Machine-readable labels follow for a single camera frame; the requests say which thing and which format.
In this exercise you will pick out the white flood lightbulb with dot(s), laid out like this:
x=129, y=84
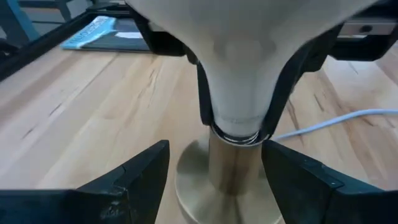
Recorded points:
x=242, y=46

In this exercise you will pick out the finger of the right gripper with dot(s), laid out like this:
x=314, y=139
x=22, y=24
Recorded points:
x=203, y=93
x=280, y=93

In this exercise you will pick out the Yellowstone waterfall book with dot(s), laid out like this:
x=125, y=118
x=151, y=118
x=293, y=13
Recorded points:
x=102, y=34

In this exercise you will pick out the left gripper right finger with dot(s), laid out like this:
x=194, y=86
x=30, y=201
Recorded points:
x=326, y=202

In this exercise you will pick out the brass lamp socket base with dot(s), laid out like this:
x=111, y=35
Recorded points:
x=230, y=168

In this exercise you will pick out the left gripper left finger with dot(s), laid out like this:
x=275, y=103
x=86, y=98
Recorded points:
x=77, y=208

